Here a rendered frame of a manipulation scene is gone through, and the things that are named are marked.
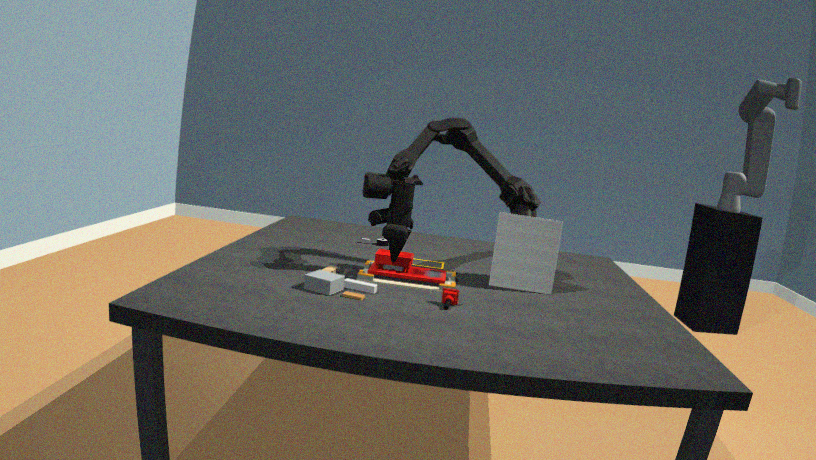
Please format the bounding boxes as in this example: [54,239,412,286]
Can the orange flat bar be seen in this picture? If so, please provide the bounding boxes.
[342,291,365,300]

